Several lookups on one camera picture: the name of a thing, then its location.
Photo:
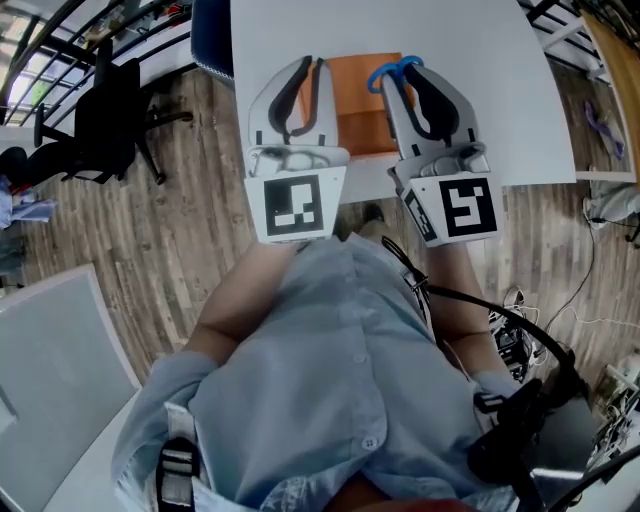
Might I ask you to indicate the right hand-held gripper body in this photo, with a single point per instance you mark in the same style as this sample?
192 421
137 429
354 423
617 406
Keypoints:
467 207

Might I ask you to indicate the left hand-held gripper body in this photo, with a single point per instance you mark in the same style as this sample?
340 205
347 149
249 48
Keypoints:
295 207

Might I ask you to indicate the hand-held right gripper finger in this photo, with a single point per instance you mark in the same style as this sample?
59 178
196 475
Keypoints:
462 107
400 115

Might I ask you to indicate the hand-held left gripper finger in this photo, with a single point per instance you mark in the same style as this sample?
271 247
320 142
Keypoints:
260 117
327 110

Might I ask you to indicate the orange cardboard box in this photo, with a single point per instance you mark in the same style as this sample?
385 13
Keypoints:
360 105

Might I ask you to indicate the person's left forearm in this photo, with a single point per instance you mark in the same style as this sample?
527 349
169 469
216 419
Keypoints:
240 305

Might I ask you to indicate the person's right forearm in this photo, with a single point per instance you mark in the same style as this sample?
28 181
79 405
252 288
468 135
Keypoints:
452 275

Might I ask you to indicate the person's dark shoe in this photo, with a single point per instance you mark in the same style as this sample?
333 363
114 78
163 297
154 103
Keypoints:
372 220

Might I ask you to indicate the grey cloth bundle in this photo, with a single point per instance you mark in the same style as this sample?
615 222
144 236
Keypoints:
612 202

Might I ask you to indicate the black office chair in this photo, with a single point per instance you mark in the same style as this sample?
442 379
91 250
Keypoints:
107 120

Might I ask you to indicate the wooden shelf unit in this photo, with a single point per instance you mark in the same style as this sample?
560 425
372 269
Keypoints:
612 75

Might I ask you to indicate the person's light blue shirt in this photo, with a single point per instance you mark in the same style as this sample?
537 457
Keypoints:
325 380

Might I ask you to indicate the black metal railing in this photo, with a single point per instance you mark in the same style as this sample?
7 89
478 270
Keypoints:
55 55

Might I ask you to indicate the black waist-mounted device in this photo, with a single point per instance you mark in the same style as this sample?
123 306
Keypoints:
530 430

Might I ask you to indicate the light blue cloth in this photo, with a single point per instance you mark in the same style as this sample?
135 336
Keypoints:
27 207

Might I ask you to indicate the grey panel with white frame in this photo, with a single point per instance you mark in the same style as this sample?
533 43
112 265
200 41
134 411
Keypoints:
55 370

